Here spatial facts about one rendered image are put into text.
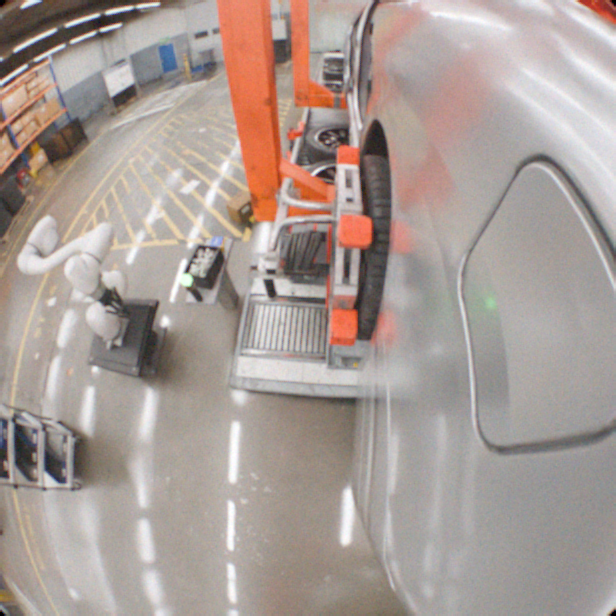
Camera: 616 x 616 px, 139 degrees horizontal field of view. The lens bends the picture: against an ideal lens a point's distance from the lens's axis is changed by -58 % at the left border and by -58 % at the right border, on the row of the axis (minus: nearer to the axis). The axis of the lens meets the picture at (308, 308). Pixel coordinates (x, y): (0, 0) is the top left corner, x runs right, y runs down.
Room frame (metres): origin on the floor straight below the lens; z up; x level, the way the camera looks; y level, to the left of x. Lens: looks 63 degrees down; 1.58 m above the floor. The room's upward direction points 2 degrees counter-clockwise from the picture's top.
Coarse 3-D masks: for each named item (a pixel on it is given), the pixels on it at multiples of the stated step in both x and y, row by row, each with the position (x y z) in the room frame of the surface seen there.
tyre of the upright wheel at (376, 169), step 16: (368, 160) 0.70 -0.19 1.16; (384, 160) 0.71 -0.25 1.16; (368, 176) 0.63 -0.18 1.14; (384, 176) 0.58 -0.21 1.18; (368, 192) 0.59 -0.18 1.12; (384, 192) 0.52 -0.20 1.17; (384, 208) 0.48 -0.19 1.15; (384, 224) 0.44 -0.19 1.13; (384, 240) 0.41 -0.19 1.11; (368, 256) 0.42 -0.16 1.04; (384, 256) 0.38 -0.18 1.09; (368, 272) 0.38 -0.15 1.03; (384, 272) 0.35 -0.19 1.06; (368, 288) 0.34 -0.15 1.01; (368, 304) 0.31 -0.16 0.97; (368, 320) 0.29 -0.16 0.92; (368, 336) 0.28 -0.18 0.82
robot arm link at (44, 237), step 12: (48, 216) 0.81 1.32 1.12; (36, 228) 0.72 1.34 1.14; (48, 228) 0.74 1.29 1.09; (36, 240) 0.66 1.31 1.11; (48, 240) 0.70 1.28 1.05; (60, 240) 0.76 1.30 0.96; (48, 252) 0.66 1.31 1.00; (108, 276) 0.74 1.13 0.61; (120, 276) 0.78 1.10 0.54; (120, 288) 0.71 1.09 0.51
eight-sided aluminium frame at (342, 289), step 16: (336, 176) 0.84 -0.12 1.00; (352, 176) 0.67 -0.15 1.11; (352, 208) 0.51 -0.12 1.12; (336, 256) 0.42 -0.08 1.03; (352, 256) 0.42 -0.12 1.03; (336, 272) 0.39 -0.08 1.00; (352, 272) 0.39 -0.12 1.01; (336, 288) 0.36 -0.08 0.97; (352, 288) 0.36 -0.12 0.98; (336, 304) 0.35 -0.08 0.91; (352, 304) 0.35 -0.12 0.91
